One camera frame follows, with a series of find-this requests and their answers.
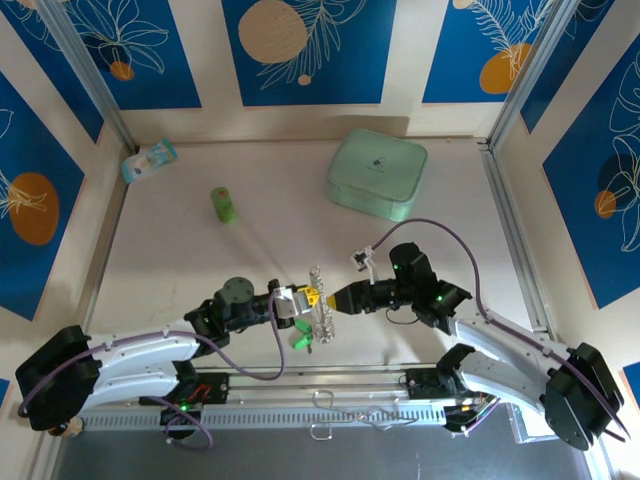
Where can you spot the small blue poster corner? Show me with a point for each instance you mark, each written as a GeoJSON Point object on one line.
{"type": "Point", "coordinates": [634, 382]}
{"type": "Point", "coordinates": [4, 392]}

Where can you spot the aluminium corner post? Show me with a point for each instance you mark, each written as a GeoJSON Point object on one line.
{"type": "Point", "coordinates": [95, 80]}
{"type": "Point", "coordinates": [540, 65]}

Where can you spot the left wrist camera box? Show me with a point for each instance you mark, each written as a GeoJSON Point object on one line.
{"type": "Point", "coordinates": [287, 302]}

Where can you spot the blue floral wall poster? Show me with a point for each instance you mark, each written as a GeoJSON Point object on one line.
{"type": "Point", "coordinates": [590, 50]}
{"type": "Point", "coordinates": [50, 75]}

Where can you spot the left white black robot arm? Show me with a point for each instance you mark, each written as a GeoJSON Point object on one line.
{"type": "Point", "coordinates": [140, 345]}

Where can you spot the mint green zip case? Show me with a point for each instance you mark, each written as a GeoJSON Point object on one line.
{"type": "Point", "coordinates": [375, 170]}

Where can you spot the blue poster with dark circle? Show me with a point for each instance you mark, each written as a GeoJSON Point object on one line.
{"type": "Point", "coordinates": [600, 250]}

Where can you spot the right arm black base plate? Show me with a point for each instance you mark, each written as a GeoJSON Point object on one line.
{"type": "Point", "coordinates": [420, 385]}

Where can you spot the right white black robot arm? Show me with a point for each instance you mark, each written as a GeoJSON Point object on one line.
{"type": "Point", "coordinates": [500, 340]}

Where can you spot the blue poster with beige circle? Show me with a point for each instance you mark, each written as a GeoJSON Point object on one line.
{"type": "Point", "coordinates": [350, 60]}

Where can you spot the long aluminium base rail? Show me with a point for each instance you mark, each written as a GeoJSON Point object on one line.
{"type": "Point", "coordinates": [320, 380]}

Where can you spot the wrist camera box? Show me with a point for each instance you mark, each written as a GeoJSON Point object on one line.
{"type": "Point", "coordinates": [287, 302]}
{"type": "Point", "coordinates": [361, 259]}

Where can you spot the blue poster with feather drawing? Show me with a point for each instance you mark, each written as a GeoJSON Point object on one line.
{"type": "Point", "coordinates": [450, 50]}

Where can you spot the blue white tissue packet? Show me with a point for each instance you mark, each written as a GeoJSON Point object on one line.
{"type": "Point", "coordinates": [147, 161]}

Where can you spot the metal key band with rings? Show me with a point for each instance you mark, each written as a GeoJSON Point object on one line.
{"type": "Point", "coordinates": [322, 320]}

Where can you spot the blue poster with orange oval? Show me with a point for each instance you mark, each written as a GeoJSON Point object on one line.
{"type": "Point", "coordinates": [25, 150]}

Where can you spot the aluminium side rail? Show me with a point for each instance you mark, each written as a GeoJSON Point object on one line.
{"type": "Point", "coordinates": [505, 200]}

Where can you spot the blue poster with lily drawing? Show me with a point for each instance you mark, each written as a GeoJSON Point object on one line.
{"type": "Point", "coordinates": [150, 75]}

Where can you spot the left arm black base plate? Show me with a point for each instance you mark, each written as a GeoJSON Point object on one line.
{"type": "Point", "coordinates": [215, 390]}

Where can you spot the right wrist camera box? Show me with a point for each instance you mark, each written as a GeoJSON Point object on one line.
{"type": "Point", "coordinates": [361, 259]}

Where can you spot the brown bottle with orange cap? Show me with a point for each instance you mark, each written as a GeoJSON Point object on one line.
{"type": "Point", "coordinates": [71, 428]}

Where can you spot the green cylindrical bottle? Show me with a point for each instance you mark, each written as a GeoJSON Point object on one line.
{"type": "Point", "coordinates": [223, 205]}

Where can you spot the grey metal box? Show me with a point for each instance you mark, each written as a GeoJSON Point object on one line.
{"type": "Point", "coordinates": [525, 422]}

